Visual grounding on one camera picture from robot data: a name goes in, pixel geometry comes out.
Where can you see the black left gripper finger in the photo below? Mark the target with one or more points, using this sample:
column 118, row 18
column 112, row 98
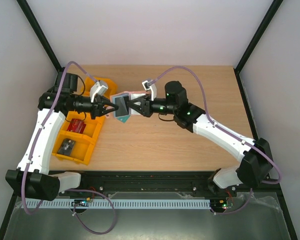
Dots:
column 106, row 102
column 108, row 111

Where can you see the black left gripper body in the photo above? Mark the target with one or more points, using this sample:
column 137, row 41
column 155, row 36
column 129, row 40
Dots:
column 97, row 106

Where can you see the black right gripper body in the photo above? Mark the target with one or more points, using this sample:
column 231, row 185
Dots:
column 146, row 107

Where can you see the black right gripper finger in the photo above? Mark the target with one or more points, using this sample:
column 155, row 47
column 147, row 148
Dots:
column 135, row 110
column 138, row 100

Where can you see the pink card holder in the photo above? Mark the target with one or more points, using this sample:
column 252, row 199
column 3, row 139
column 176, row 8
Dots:
column 133, row 94

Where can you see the teal credit card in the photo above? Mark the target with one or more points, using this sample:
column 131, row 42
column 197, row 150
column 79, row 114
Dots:
column 120, row 100

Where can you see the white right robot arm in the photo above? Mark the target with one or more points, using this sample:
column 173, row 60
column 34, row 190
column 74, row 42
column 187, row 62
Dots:
column 253, row 156

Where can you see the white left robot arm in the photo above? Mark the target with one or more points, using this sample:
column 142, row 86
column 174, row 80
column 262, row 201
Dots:
column 67, row 126

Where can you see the red card stack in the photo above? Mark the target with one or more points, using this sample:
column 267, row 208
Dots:
column 76, row 126

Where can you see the black card stack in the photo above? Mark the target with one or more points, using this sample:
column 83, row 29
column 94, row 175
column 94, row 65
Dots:
column 66, row 147

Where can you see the yellow bin top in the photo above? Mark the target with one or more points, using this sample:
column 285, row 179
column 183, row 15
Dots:
column 112, row 86

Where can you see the yellow bin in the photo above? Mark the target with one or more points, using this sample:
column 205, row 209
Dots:
column 82, row 150
column 93, row 126
column 112, row 86

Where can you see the yellow bin bottom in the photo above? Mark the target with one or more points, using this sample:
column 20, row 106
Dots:
column 82, row 150

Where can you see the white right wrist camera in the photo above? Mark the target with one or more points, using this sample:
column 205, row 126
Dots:
column 149, row 86

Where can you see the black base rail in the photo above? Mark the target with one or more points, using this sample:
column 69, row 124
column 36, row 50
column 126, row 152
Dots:
column 194, row 183

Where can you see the grey slotted cable duct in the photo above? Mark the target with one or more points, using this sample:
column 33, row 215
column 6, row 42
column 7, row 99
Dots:
column 144, row 204

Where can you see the black left frame post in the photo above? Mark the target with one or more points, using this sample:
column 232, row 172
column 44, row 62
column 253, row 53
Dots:
column 32, row 20

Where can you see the black frame post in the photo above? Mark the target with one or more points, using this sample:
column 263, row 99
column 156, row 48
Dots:
column 266, row 20
column 32, row 20

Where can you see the black right frame post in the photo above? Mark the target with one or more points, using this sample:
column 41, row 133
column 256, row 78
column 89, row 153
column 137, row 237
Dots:
column 266, row 20

